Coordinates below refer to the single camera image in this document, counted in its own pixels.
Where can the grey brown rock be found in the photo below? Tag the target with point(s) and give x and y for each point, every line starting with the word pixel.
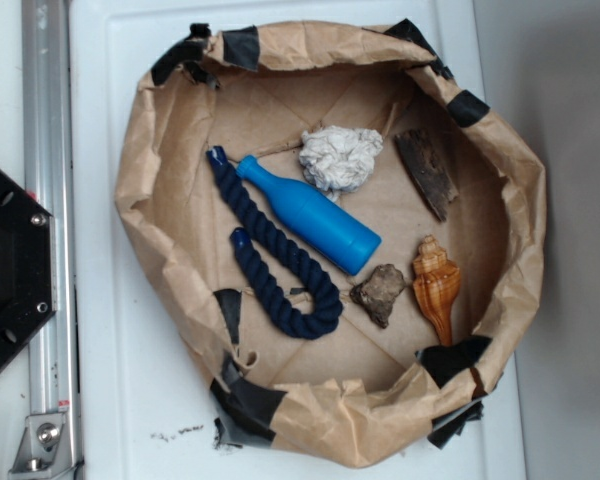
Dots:
pixel 378 293

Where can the orange striped conch shell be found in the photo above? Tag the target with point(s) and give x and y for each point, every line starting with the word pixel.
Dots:
pixel 436 286

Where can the aluminium rail profile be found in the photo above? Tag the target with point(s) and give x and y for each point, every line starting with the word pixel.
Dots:
pixel 53 351

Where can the metal corner bracket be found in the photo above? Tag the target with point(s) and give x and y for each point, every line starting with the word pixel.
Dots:
pixel 44 451

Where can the dark wood bark piece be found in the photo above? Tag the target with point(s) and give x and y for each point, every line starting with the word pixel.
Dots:
pixel 427 171

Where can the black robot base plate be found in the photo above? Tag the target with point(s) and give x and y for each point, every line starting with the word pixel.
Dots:
pixel 26 285

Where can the brown paper bag bin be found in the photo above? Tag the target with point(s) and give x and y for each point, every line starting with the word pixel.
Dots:
pixel 362 393

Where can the white paper ball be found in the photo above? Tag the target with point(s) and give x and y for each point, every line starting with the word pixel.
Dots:
pixel 339 160

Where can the blue plastic bottle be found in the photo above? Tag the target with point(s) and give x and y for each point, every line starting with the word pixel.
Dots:
pixel 309 214

